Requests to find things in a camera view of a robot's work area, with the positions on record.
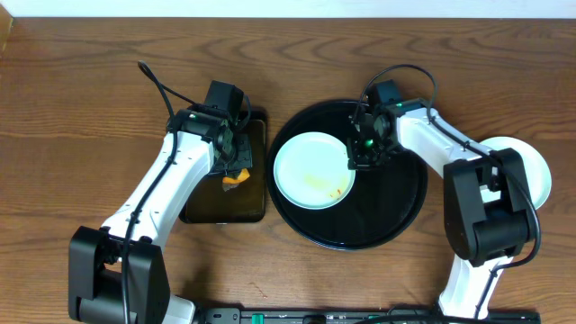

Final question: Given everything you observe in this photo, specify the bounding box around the green and orange sponge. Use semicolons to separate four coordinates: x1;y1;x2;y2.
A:
222;168;250;185

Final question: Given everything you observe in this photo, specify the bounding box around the light blue plate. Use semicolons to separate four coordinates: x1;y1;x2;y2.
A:
481;137;552;210
273;131;356;211

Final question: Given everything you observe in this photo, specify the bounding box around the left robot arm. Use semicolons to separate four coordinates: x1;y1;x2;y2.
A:
67;106;238;324

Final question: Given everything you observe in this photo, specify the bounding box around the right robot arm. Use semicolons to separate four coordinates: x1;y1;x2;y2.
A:
348;99;542;320

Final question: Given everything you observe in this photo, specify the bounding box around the black rectangular water tray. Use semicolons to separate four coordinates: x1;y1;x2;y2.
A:
179;111;267;223

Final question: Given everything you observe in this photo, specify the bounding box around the round black serving tray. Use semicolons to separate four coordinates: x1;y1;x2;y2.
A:
266;100;428;250

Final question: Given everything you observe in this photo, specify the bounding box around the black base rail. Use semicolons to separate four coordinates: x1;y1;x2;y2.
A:
197;306;541;324

